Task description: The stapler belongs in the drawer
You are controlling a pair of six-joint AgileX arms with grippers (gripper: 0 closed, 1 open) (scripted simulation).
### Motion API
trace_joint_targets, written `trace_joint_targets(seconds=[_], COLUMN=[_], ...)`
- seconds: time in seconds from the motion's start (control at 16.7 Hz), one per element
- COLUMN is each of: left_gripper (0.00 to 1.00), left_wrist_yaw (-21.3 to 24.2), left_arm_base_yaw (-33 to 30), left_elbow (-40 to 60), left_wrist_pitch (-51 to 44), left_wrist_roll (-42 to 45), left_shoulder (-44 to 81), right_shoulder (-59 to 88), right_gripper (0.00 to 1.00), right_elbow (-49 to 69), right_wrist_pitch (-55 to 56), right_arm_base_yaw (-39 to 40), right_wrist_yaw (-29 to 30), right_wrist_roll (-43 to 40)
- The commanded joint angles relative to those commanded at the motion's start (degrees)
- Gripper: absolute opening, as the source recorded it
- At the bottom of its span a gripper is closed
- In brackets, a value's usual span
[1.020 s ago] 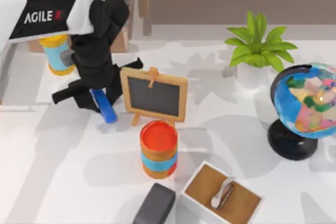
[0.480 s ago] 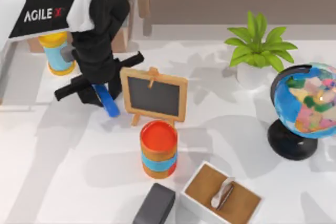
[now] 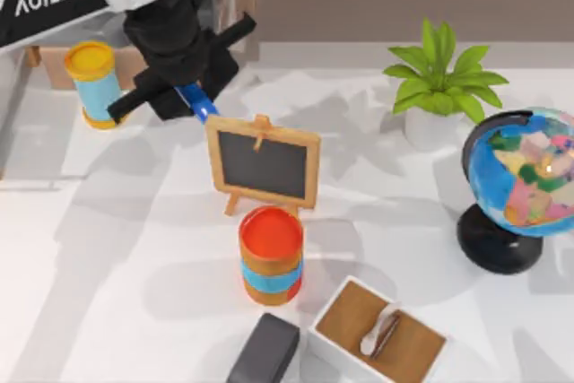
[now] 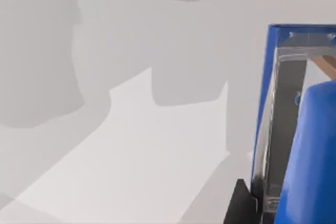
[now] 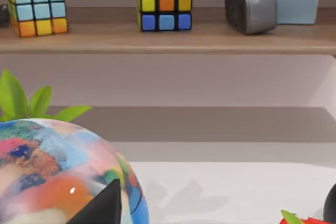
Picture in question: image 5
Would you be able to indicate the red yellow blue puzzle cube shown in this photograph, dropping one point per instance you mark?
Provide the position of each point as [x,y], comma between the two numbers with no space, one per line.
[165,1]

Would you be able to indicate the dark grey rounded cube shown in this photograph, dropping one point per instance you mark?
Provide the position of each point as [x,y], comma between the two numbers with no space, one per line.
[250,9]

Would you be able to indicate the wooden shelf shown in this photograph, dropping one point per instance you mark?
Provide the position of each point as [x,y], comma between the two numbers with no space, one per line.
[168,37]

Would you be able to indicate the green leafy plant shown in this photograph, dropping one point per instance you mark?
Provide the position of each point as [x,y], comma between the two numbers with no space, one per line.
[15,98]

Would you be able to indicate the black rounded object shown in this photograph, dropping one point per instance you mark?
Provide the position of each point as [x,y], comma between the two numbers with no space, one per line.
[330,203]

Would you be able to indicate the multicoloured round plant pot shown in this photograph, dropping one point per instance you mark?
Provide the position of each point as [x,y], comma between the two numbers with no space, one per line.
[52,171]

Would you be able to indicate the red object with green leaf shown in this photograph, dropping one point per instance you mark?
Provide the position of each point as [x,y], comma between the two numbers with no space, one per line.
[299,218]

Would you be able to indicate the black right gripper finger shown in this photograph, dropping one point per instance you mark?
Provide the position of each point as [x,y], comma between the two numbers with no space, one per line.
[103,208]

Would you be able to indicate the pale blue and yellow puzzle cube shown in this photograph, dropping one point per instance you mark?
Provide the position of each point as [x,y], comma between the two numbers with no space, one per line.
[36,7]

